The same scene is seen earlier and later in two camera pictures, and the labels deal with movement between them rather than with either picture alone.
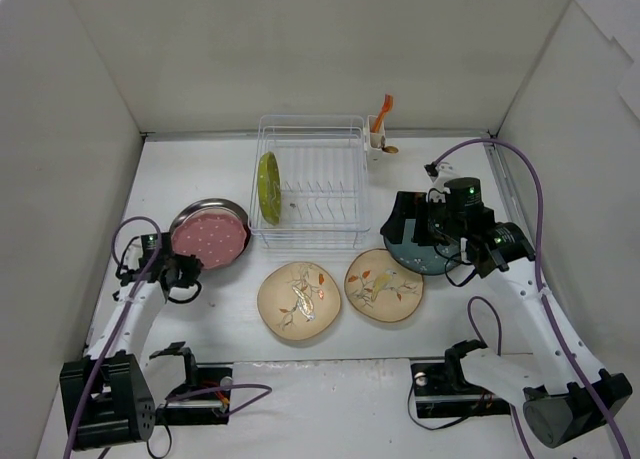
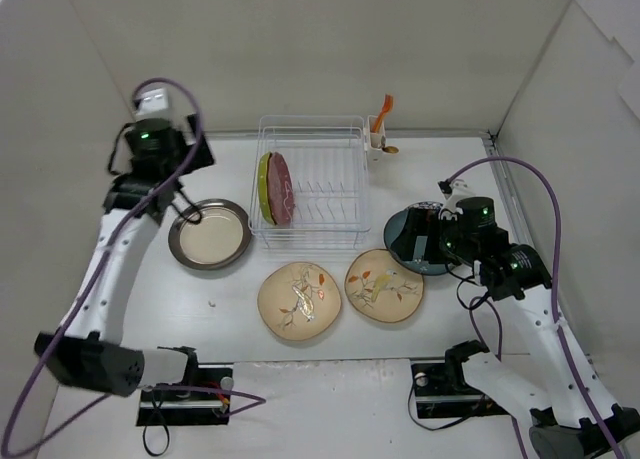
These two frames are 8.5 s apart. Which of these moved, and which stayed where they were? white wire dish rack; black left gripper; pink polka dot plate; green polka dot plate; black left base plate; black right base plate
Moved: black left gripper; pink polka dot plate
Stayed: black left base plate; black right base plate; white wire dish rack; green polka dot plate
